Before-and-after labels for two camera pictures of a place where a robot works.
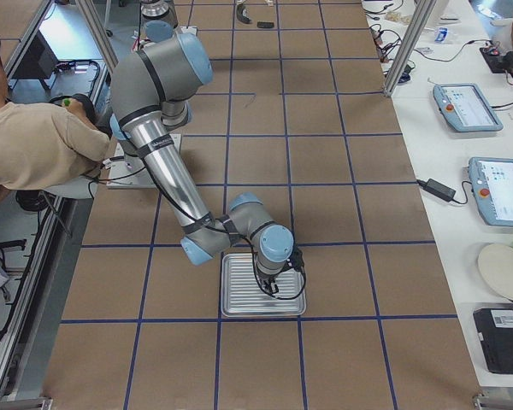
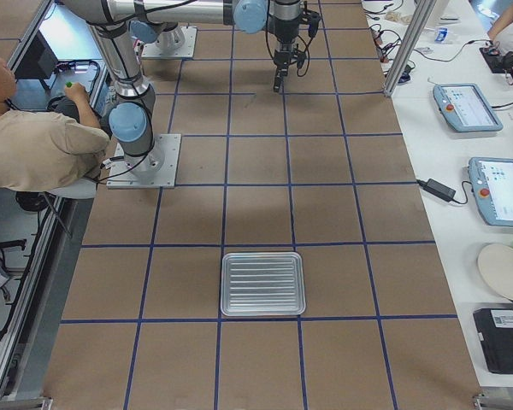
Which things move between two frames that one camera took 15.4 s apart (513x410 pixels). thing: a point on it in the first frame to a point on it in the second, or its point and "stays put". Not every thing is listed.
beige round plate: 507,270 stays put
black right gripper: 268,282 to 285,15
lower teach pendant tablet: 503,190 stays put
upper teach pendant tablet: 465,108 stays put
